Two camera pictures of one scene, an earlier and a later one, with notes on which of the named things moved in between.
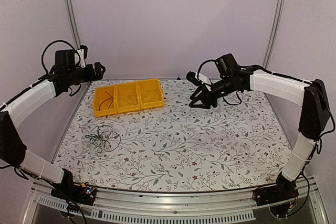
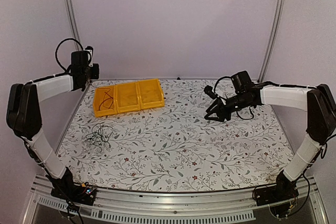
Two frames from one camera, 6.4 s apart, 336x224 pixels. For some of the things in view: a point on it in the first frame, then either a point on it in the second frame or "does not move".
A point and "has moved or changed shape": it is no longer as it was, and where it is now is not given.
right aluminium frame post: [277, 19] does not move
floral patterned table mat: [240, 140] does not move
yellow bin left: [105, 100] does not move
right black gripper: [207, 99] -> [220, 109]
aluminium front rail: [222, 206] does not move
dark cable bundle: [103, 136] has moved or changed shape
